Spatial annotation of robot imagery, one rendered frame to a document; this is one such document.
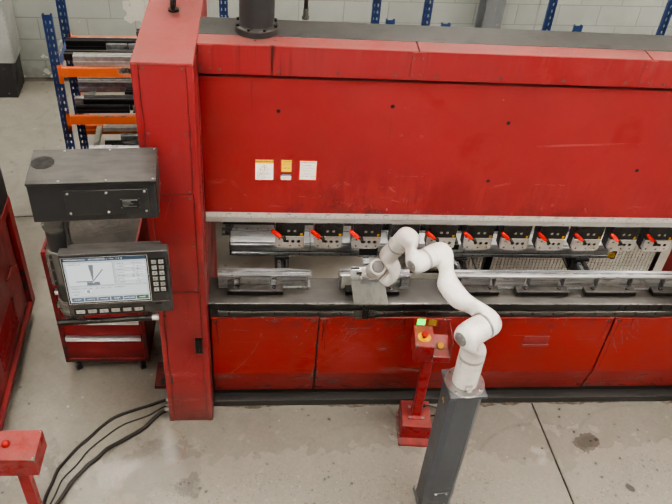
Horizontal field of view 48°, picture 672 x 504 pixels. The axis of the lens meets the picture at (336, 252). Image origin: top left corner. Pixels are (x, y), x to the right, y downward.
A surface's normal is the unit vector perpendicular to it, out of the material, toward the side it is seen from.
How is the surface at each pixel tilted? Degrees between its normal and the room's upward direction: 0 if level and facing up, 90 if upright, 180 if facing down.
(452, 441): 90
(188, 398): 90
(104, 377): 0
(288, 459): 0
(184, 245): 90
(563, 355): 90
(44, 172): 0
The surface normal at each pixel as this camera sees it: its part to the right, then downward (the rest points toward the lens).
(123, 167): 0.07, -0.76
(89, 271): 0.15, 0.64
